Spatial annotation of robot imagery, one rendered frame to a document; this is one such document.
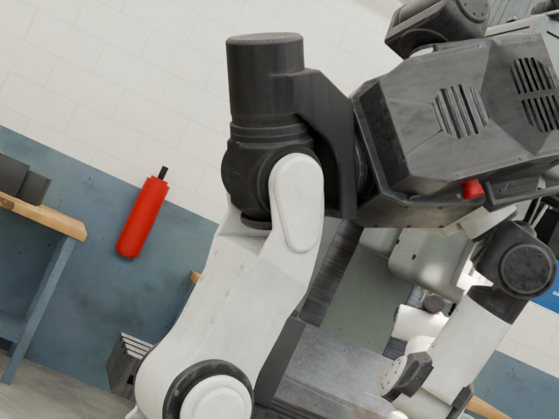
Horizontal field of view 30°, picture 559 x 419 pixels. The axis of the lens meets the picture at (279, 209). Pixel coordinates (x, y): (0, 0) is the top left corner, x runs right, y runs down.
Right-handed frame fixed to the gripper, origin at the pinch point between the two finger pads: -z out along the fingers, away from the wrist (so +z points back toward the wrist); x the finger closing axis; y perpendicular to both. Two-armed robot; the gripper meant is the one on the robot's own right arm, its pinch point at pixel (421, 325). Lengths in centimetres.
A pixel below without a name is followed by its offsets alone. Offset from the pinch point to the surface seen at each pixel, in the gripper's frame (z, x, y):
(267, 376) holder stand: 17.2, 24.5, 21.8
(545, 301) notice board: -476, -96, -43
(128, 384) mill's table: 28, 47, 33
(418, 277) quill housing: 10.8, 5.0, -8.9
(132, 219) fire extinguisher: -377, 155, 18
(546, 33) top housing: 25, 2, -61
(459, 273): 12.1, -2.0, -13.0
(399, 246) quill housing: -1.2, 11.0, -13.6
